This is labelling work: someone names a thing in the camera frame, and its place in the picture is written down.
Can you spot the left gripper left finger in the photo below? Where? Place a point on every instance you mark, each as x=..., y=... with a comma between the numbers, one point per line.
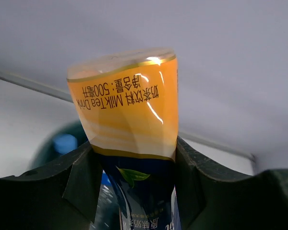
x=60, y=195

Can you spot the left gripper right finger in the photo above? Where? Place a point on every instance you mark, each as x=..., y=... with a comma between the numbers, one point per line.
x=213, y=197

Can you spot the orange milk tea bottle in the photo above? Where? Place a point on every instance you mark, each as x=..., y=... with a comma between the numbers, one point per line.
x=128, y=107

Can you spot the dark green plastic bin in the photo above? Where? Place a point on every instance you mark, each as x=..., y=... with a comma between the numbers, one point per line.
x=59, y=143

